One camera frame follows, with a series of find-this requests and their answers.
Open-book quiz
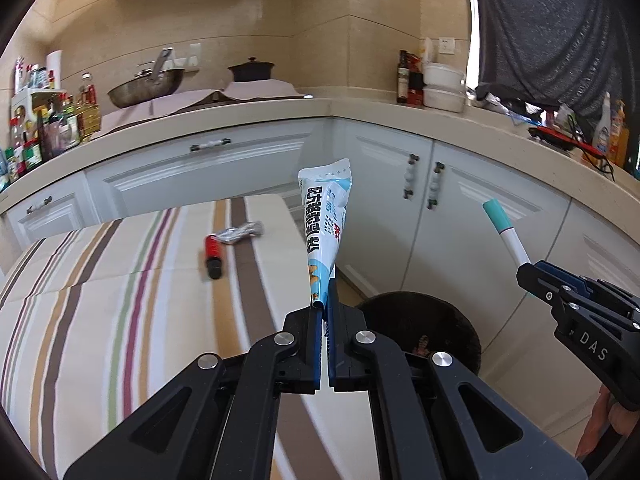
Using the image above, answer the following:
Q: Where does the tall dark glass bottle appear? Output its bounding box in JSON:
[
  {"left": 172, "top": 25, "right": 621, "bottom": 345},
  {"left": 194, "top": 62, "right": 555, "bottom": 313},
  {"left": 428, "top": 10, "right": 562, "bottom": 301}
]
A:
[{"left": 396, "top": 50, "right": 411, "bottom": 105}]

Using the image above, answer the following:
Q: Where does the dark bottle with red label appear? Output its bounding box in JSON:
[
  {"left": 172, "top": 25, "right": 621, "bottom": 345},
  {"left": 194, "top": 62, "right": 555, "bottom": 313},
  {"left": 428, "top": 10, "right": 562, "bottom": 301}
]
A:
[{"left": 407, "top": 54, "right": 426, "bottom": 107}]

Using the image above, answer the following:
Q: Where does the beige stove cover cloth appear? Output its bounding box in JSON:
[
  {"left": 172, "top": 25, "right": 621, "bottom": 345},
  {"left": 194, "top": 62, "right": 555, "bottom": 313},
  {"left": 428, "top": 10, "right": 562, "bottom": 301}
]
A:
[{"left": 95, "top": 80, "right": 307, "bottom": 136}]

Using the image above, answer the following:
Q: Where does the teal white marker pen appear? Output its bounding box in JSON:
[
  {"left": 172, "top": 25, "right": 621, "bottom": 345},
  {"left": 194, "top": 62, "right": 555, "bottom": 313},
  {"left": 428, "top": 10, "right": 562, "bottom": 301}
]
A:
[{"left": 481, "top": 199, "right": 532, "bottom": 267}]

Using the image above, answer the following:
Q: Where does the person's right hand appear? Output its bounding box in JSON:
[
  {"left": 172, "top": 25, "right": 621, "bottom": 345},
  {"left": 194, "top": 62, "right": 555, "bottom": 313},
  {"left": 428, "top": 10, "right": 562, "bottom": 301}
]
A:
[{"left": 575, "top": 387, "right": 633, "bottom": 463}]

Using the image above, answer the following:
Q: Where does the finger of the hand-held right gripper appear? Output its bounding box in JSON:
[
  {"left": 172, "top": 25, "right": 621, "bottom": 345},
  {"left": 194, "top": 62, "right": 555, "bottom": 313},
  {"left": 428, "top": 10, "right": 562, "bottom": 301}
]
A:
[
  {"left": 537, "top": 261, "right": 640, "bottom": 312},
  {"left": 517, "top": 263, "right": 640, "bottom": 333}
]

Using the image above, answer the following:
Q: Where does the dark grey cloth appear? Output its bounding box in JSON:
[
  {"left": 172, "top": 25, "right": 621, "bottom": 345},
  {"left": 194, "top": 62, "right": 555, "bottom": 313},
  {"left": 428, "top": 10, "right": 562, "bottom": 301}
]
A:
[{"left": 472, "top": 0, "right": 640, "bottom": 128}]

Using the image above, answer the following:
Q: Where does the wide white wall socket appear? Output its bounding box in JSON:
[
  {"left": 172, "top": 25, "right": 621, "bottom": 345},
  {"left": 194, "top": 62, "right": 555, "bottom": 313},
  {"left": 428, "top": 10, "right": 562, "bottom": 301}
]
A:
[{"left": 165, "top": 44, "right": 202, "bottom": 71}]

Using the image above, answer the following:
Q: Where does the red tray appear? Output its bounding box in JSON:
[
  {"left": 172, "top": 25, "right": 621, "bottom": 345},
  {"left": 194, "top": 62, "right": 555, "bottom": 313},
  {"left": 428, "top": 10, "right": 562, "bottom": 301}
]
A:
[{"left": 529, "top": 125, "right": 601, "bottom": 155}]

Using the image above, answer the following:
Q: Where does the white kitchen cabinet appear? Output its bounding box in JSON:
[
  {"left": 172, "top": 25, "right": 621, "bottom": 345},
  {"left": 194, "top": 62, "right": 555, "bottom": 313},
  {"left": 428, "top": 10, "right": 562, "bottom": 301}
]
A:
[{"left": 0, "top": 97, "right": 640, "bottom": 441}]

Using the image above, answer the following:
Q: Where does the white lidded container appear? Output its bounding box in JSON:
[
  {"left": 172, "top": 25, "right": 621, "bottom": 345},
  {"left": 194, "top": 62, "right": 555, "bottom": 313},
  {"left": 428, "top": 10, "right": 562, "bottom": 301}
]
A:
[
  {"left": 422, "top": 86, "right": 469, "bottom": 114},
  {"left": 422, "top": 62, "right": 466, "bottom": 89}
]

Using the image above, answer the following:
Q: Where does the black lidded pot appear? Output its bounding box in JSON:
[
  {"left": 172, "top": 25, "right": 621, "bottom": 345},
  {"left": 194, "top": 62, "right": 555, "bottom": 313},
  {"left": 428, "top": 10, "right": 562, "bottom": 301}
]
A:
[{"left": 227, "top": 57, "right": 276, "bottom": 84}]

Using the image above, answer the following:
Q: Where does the long drawer handle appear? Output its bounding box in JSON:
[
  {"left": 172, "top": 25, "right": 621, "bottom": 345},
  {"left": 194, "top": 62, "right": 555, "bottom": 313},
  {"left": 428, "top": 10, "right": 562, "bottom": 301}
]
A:
[{"left": 190, "top": 137, "right": 232, "bottom": 153}]

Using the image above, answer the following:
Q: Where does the white paper towel roll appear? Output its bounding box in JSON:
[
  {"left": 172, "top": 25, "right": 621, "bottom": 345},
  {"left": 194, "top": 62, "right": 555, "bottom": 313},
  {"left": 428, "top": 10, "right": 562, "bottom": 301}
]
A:
[{"left": 46, "top": 50, "right": 64, "bottom": 91}]

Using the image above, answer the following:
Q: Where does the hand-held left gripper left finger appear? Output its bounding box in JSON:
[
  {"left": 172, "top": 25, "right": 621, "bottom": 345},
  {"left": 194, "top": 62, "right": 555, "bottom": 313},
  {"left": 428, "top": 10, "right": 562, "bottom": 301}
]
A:
[{"left": 65, "top": 305, "right": 322, "bottom": 480}]

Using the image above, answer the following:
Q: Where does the white spray bottle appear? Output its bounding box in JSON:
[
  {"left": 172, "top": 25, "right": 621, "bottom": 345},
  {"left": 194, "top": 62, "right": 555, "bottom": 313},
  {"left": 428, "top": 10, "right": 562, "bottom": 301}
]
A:
[{"left": 595, "top": 92, "right": 614, "bottom": 154}]

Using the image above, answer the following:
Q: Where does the steel wok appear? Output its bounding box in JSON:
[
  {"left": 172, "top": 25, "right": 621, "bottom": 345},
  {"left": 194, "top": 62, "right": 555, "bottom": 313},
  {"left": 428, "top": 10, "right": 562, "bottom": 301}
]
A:
[{"left": 107, "top": 47, "right": 186, "bottom": 110}]

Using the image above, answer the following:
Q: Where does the blue white snack wrapper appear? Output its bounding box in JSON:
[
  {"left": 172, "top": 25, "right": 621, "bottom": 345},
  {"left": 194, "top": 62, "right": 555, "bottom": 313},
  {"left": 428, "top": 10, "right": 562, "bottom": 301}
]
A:
[{"left": 298, "top": 158, "right": 353, "bottom": 311}]

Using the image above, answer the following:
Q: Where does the small red black bottle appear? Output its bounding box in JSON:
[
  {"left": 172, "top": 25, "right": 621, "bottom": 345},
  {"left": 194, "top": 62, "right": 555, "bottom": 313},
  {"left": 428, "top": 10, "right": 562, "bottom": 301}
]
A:
[{"left": 202, "top": 233, "right": 223, "bottom": 281}]

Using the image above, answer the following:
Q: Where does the dark round trash bin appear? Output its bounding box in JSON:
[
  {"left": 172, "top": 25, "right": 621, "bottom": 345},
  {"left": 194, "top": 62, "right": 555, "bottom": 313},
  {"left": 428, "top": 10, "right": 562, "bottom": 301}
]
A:
[{"left": 357, "top": 291, "right": 482, "bottom": 376}]

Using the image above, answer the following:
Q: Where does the striped tablecloth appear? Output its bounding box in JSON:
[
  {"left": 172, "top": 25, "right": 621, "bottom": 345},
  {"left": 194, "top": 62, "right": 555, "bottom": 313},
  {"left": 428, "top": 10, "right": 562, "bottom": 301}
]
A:
[{"left": 0, "top": 192, "right": 381, "bottom": 480}]

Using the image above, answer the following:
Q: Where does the cabinet door handle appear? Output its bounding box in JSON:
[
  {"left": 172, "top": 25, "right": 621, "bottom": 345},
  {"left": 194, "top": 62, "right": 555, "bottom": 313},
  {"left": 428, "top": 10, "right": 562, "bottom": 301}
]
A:
[
  {"left": 427, "top": 161, "right": 446, "bottom": 209},
  {"left": 403, "top": 154, "right": 418, "bottom": 200}
]

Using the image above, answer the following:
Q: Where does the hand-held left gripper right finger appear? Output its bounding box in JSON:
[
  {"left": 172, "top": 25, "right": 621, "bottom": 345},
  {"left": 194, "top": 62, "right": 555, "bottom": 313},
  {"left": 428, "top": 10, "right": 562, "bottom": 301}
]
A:
[{"left": 327, "top": 280, "right": 589, "bottom": 480}]

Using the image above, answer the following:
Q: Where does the group of condiment bottles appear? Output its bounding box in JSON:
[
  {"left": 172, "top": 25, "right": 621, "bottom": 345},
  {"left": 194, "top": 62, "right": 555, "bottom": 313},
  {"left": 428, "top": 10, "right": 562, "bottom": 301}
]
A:
[{"left": 0, "top": 57, "right": 103, "bottom": 187}]

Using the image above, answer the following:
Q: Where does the yellow bottle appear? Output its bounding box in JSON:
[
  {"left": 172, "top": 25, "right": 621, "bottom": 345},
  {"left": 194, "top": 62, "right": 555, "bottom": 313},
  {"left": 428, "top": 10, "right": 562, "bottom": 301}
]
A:
[{"left": 610, "top": 100, "right": 631, "bottom": 167}]

